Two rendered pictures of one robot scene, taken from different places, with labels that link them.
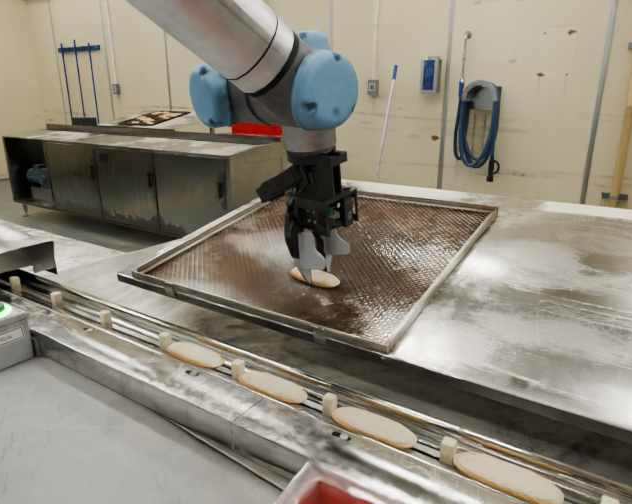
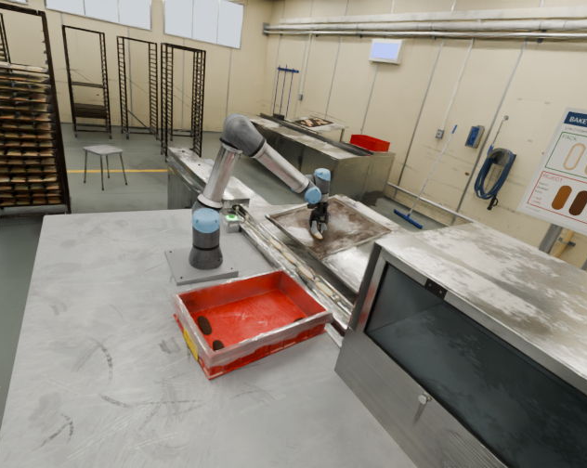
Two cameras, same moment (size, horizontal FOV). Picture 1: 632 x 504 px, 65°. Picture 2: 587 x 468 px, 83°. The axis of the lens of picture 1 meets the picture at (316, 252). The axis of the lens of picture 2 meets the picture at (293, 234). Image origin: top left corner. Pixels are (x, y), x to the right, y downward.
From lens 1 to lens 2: 1.03 m
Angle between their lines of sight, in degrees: 19
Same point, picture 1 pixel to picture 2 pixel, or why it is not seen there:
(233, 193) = (336, 178)
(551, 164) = not seen: hidden behind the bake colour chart
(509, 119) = (515, 175)
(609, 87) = not seen: hidden behind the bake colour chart
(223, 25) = (291, 182)
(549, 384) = (349, 278)
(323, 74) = (311, 193)
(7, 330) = (234, 223)
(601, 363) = not seen: hidden behind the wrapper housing
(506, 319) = (356, 262)
